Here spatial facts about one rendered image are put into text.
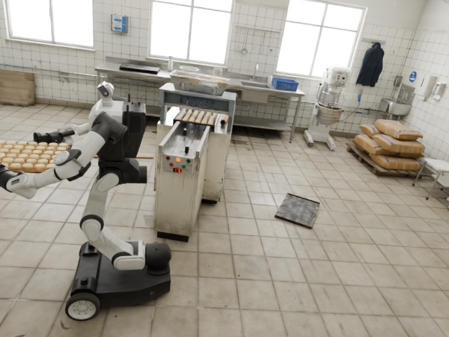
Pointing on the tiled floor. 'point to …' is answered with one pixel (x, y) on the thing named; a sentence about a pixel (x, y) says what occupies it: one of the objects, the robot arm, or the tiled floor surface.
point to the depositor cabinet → (220, 148)
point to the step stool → (437, 174)
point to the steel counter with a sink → (252, 85)
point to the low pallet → (381, 166)
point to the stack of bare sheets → (298, 210)
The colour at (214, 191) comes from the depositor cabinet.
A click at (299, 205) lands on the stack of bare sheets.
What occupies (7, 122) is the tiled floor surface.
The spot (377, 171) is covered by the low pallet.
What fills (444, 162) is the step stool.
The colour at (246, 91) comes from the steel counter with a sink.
